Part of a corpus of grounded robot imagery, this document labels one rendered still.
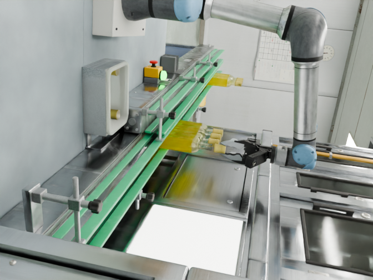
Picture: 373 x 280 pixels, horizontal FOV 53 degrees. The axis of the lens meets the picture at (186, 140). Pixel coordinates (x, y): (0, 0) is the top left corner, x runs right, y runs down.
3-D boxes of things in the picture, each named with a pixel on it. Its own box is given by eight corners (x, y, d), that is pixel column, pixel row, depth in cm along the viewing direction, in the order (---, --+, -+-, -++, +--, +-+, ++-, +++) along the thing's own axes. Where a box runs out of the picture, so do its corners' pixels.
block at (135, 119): (122, 132, 142) (140, 135, 141) (122, 108, 139) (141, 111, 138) (126, 129, 146) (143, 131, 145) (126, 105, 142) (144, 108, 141)
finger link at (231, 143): (222, 139, 154) (243, 145, 153) (220, 144, 149) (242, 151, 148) (224, 132, 153) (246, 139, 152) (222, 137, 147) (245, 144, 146)
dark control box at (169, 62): (159, 70, 202) (174, 72, 201) (160, 55, 199) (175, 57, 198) (163, 68, 210) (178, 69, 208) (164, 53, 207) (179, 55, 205)
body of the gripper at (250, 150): (243, 153, 156) (272, 158, 154) (241, 162, 148) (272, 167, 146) (246, 136, 153) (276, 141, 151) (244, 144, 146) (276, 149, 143)
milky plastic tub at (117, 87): (84, 134, 125) (109, 138, 123) (82, 66, 116) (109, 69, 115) (106, 118, 140) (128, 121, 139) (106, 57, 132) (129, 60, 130)
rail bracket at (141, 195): (112, 207, 126) (151, 214, 123) (112, 189, 123) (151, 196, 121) (117, 201, 129) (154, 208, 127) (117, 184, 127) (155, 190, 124)
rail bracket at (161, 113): (140, 139, 142) (172, 144, 140) (141, 96, 136) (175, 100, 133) (143, 136, 145) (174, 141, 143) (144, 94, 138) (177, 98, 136)
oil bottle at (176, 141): (146, 146, 154) (198, 154, 150) (147, 133, 151) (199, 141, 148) (151, 141, 159) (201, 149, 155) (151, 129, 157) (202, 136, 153)
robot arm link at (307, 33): (329, 15, 107) (321, 168, 126) (328, 10, 116) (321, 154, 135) (287, 18, 110) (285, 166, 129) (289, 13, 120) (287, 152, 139)
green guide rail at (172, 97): (145, 114, 143) (165, 117, 142) (145, 111, 143) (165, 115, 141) (214, 49, 302) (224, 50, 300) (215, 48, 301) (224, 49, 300)
